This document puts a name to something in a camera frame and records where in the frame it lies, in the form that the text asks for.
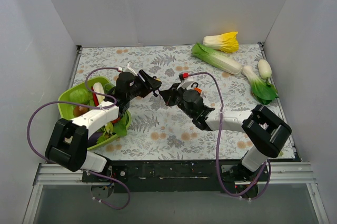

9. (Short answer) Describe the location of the orange padlock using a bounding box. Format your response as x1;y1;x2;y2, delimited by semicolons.
191;82;202;95

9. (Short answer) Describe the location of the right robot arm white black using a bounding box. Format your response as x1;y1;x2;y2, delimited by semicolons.
159;84;292;181

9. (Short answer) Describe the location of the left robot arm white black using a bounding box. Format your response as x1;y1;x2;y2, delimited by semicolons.
45;70;162;182

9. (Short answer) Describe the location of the floral table mat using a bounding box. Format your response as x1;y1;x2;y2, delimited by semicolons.
52;44;297;161

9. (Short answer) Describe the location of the white leek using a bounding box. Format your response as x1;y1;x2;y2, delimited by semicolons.
93;82;105;104

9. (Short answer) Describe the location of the green leafy vegetable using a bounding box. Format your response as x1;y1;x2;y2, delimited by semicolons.
97;115;128;144

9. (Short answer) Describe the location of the red chili pepper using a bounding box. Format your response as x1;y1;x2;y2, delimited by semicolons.
91;87;100;106

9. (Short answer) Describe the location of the green napa cabbage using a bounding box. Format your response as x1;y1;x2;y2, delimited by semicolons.
191;43;243;75

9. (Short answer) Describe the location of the green plastic basket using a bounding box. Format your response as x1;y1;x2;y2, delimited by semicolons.
57;76;132;151

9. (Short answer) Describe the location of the green round cabbage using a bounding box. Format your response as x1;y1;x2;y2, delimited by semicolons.
69;88;90;104

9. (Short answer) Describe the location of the yellow white cabbage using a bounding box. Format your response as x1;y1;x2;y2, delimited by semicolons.
203;32;239;53

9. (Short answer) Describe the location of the brown mushroom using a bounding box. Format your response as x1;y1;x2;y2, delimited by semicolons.
73;106;89;118

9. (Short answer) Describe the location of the purple eggplant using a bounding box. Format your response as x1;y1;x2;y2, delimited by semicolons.
87;132;103;148

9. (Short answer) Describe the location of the bok choy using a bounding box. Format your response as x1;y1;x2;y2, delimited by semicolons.
242;65;279;105

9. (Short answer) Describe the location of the white radish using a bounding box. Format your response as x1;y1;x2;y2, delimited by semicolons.
257;59;272;79

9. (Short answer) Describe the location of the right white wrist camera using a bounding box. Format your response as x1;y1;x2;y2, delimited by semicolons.
177;73;195;90

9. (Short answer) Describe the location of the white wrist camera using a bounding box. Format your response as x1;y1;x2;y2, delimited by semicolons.
123;62;137;76
177;73;195;90

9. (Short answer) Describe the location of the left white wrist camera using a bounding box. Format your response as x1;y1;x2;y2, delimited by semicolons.
123;62;137;76

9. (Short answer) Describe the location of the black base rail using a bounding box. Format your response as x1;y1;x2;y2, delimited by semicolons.
81;159;272;193

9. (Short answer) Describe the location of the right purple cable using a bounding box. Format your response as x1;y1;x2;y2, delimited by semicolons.
188;72;271;198

